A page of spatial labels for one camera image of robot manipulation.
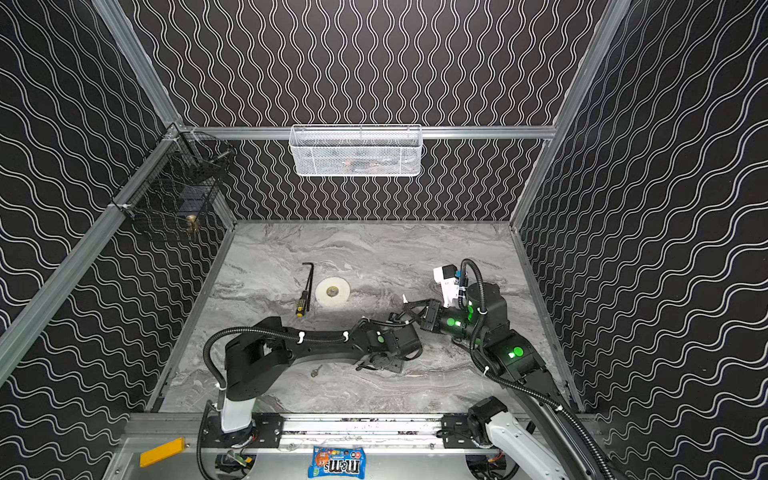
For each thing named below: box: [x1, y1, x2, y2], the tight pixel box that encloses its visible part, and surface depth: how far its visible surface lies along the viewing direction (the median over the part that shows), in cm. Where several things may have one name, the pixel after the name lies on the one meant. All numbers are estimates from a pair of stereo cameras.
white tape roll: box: [315, 277, 350, 308], surface depth 102 cm
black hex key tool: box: [296, 262, 314, 318], surface depth 99 cm
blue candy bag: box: [308, 446, 366, 479], surface depth 71 cm
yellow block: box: [139, 437, 186, 468], surface depth 72 cm
